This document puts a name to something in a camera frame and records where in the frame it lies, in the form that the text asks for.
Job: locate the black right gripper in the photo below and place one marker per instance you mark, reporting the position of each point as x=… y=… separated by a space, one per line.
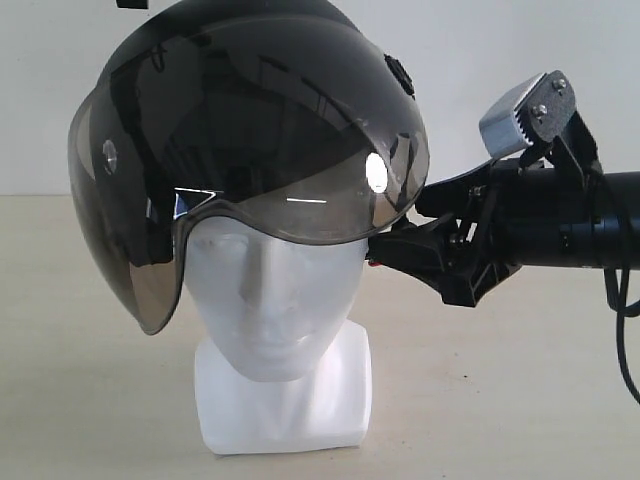
x=537 y=219

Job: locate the black motorcycle helmet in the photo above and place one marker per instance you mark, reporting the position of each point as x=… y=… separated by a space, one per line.
x=282 y=115

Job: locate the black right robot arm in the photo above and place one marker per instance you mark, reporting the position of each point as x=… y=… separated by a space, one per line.
x=486 y=224

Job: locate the white mannequin head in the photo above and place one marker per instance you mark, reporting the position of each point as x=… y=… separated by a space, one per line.
x=282 y=368

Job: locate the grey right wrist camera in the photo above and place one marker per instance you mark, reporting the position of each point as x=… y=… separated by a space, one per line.
x=531 y=113

